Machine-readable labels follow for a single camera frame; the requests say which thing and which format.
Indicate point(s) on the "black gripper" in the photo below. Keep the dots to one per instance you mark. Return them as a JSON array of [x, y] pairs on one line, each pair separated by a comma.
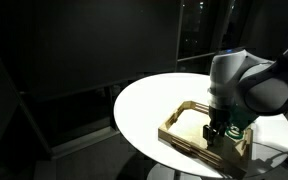
[[220, 115]]

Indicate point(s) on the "green white object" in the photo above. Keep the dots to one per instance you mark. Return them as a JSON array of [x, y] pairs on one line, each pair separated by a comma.
[[232, 135]]

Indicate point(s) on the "light wooden tray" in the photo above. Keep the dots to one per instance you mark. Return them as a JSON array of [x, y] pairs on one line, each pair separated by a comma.
[[190, 128]]

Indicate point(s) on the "white table pedestal base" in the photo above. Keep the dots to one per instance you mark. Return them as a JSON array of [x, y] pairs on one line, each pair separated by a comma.
[[160, 173]]

